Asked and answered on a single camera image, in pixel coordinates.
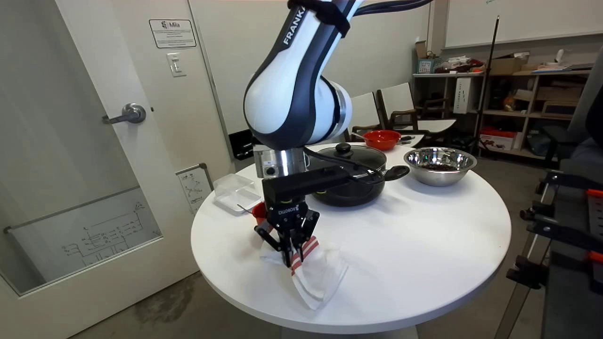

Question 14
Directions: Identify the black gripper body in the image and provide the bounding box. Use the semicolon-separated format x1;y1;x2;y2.
259;198;316;235

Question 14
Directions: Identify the white towel with red stripes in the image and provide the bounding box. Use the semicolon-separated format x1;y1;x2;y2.
259;234;351;313

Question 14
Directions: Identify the black cooking pot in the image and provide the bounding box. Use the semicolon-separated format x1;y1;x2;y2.
306;139;414;209

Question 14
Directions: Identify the glass pot lid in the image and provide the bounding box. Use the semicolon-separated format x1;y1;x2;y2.
314;139;389;175

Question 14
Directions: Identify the red mug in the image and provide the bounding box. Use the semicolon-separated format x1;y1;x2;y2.
250;200;270;224

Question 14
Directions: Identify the clear plastic container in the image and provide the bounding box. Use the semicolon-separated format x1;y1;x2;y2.
212;173;265;217

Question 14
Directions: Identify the small whiteboard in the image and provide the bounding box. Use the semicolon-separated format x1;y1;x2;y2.
174;162;218;217

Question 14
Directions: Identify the red bowl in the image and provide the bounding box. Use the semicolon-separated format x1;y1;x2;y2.
363;128;406;153

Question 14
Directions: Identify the steel bowl of coffee beans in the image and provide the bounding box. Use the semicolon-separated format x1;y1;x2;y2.
402;145;481;188

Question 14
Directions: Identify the small white round table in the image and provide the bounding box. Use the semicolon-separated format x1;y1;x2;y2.
349;115;459;147

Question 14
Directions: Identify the white door with glass panel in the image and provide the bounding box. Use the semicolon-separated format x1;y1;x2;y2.
0;0;236;339

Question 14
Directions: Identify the black tripod pole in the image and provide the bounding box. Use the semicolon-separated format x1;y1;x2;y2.
474;15;504;151

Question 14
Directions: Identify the wooden shelving unit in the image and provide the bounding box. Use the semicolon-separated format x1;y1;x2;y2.
410;36;596;162

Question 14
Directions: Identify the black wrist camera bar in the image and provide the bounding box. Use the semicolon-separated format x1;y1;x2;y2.
261;164;382;203

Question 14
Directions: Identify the black camera cable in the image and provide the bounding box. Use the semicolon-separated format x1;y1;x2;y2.
306;145;382;185

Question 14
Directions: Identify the silver door handle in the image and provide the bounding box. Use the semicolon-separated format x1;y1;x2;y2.
103;102;150;126

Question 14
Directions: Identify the white light switch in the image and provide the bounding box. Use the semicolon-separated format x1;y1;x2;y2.
165;51;189;79

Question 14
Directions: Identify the white wall sign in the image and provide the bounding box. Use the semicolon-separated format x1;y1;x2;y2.
148;15;199;51

